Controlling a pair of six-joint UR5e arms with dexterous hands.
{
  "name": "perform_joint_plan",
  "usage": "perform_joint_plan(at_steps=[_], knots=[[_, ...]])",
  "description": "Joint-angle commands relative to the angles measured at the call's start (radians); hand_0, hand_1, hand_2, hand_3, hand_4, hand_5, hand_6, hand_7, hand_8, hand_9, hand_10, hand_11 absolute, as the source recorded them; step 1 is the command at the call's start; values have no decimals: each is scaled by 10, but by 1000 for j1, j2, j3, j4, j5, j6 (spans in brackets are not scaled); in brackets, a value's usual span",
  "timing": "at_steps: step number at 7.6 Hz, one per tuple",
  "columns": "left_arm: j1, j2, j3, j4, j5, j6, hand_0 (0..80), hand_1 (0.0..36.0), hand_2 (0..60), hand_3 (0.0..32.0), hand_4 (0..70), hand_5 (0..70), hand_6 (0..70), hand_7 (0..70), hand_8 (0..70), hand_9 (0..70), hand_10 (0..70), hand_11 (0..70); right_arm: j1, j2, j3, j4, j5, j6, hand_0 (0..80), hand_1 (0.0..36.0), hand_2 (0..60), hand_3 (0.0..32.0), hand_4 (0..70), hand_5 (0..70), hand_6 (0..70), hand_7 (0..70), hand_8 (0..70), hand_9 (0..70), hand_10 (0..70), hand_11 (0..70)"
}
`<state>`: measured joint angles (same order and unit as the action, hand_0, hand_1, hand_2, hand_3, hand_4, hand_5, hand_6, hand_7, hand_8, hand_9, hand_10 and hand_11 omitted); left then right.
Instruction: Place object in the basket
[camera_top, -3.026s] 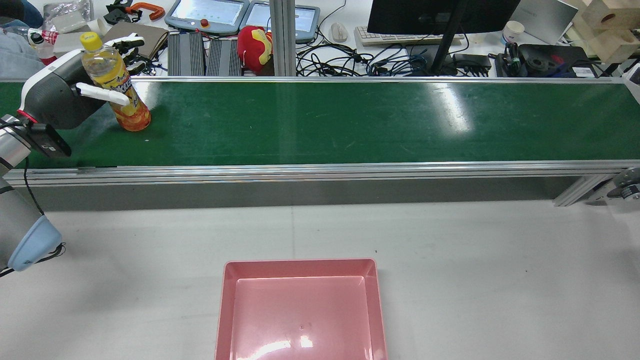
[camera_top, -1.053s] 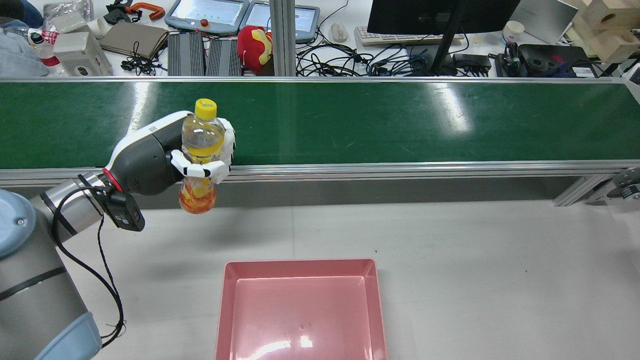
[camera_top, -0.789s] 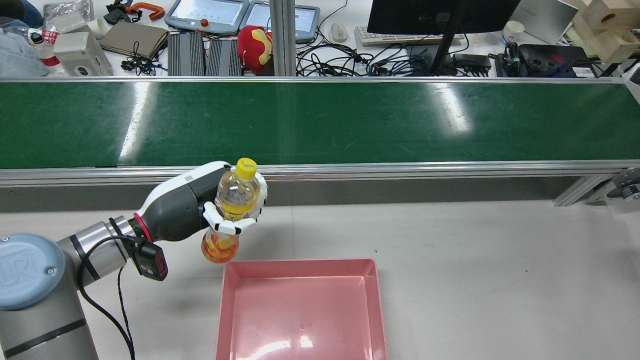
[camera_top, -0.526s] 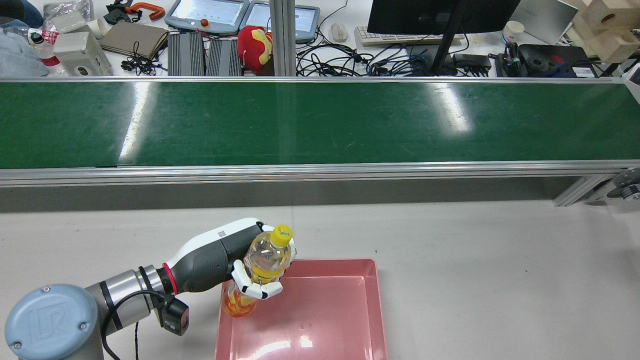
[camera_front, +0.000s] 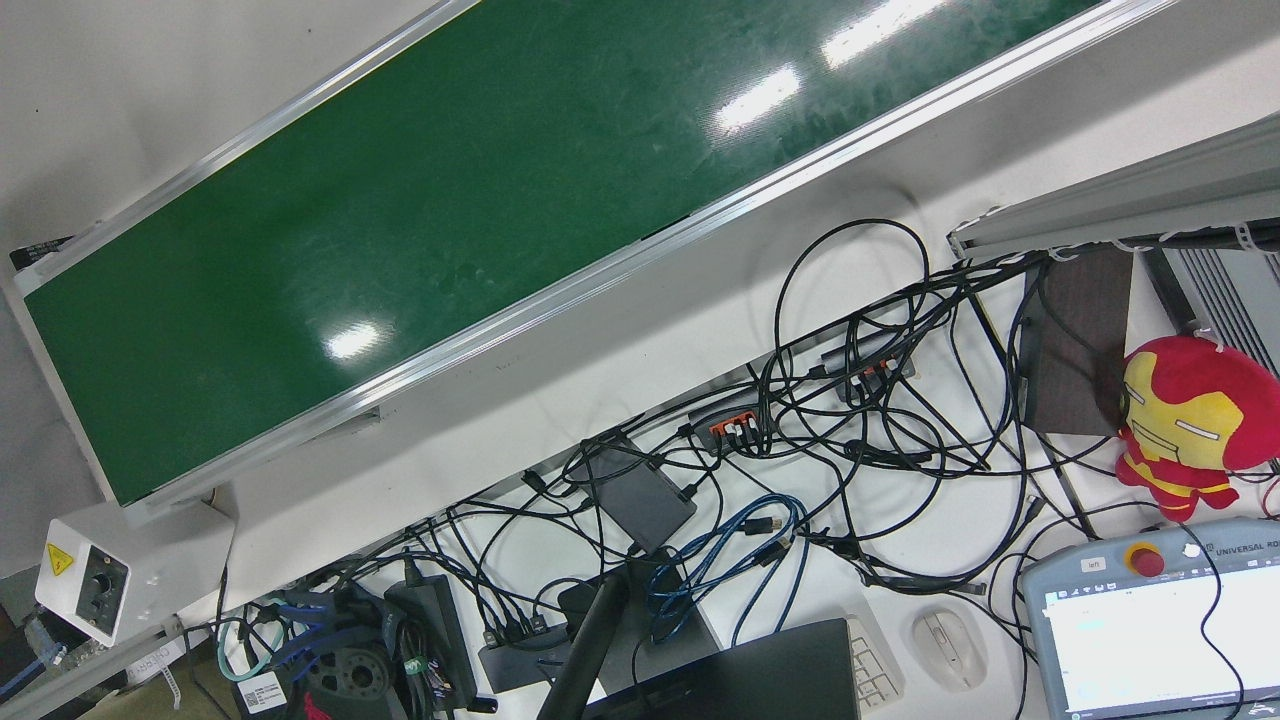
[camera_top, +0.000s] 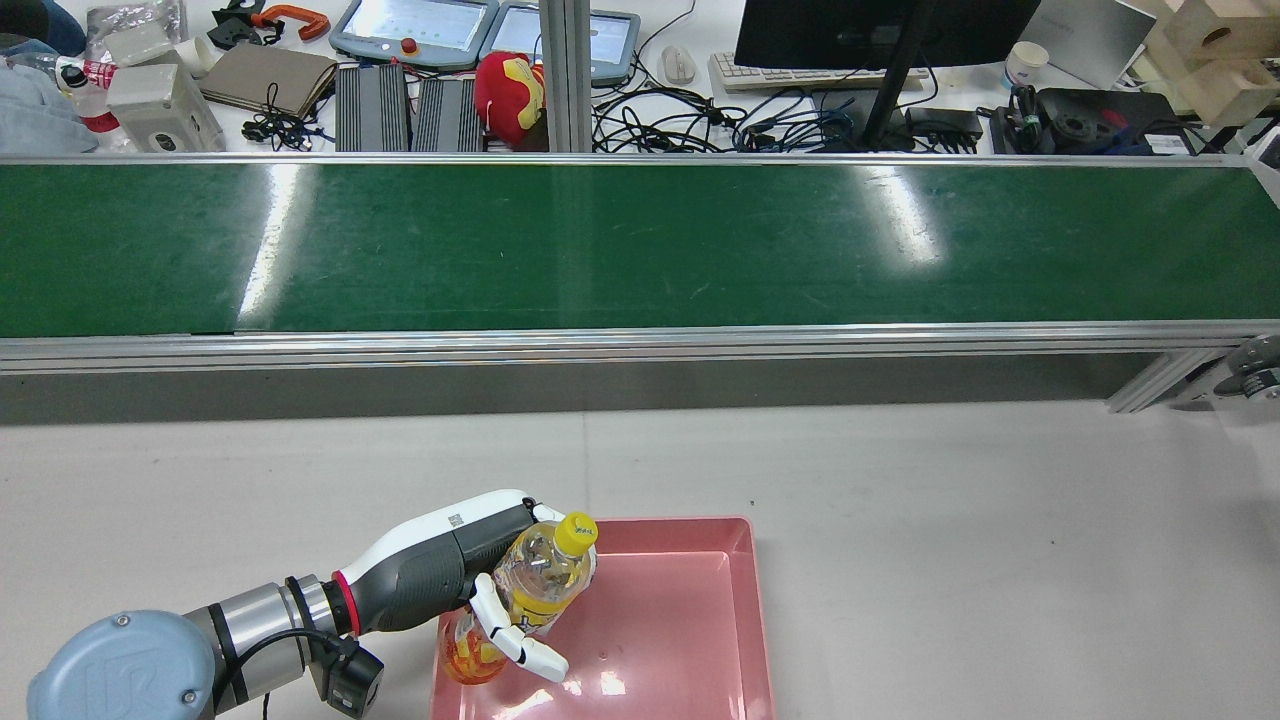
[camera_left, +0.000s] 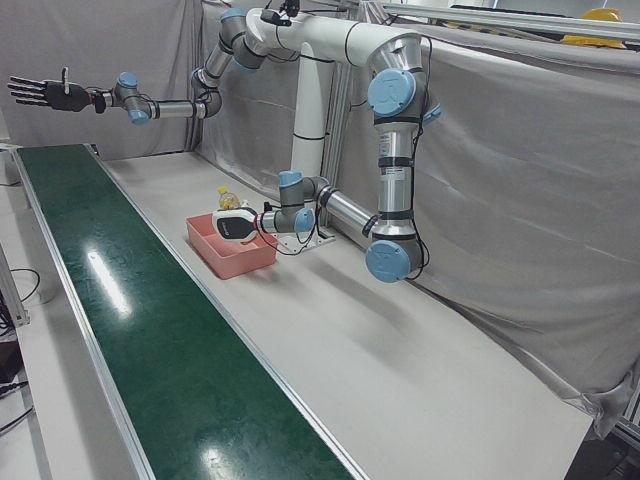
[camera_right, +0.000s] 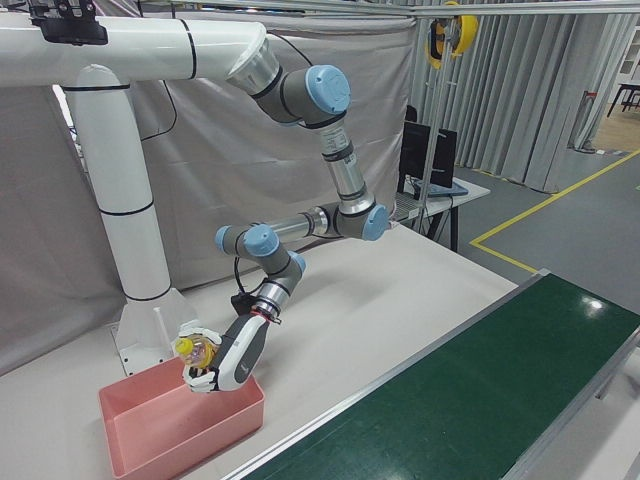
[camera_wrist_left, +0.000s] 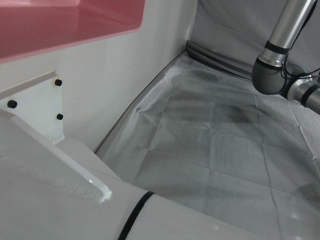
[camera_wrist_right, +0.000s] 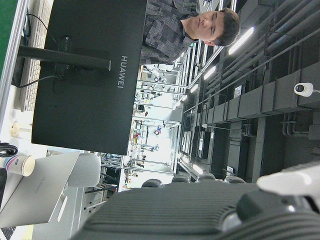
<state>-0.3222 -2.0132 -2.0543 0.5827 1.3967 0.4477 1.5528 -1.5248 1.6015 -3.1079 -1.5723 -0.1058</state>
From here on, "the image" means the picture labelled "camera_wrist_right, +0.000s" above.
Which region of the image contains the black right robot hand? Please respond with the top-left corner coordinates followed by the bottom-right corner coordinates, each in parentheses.
top-left (71, 161), bottom-right (320, 240)

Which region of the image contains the silver laptop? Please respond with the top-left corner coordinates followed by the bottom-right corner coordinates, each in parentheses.
top-left (0, 151), bottom-right (81, 229)

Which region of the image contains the black Huawei monitor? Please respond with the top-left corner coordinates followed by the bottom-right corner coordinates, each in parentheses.
top-left (11, 0), bottom-right (148, 156)

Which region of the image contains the white paper cup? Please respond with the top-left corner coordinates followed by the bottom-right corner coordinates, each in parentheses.
top-left (0, 154), bottom-right (36, 178)

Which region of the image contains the black keyboard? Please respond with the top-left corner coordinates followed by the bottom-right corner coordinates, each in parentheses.
top-left (0, 225), bottom-right (16, 240)

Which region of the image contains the cream small desk item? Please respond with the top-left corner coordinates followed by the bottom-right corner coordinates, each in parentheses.
top-left (10, 120), bottom-right (33, 138)

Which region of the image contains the person in patterned shirt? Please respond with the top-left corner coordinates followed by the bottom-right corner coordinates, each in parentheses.
top-left (139, 0), bottom-right (241, 66)

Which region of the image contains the white keyboard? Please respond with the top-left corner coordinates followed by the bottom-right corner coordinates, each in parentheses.
top-left (19, 0), bottom-right (55, 113)

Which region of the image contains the white security camera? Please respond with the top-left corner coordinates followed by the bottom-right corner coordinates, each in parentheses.
top-left (293, 82), bottom-right (320, 98)

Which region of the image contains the black monitor cable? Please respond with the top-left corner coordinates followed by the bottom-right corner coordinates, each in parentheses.
top-left (11, 74), bottom-right (62, 89)

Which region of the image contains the blue cable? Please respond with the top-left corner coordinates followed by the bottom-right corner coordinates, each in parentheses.
top-left (22, 6), bottom-right (33, 39)

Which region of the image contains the green conveyor belt aluminium frame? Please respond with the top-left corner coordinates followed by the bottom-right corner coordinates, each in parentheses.
top-left (0, 0), bottom-right (34, 128)

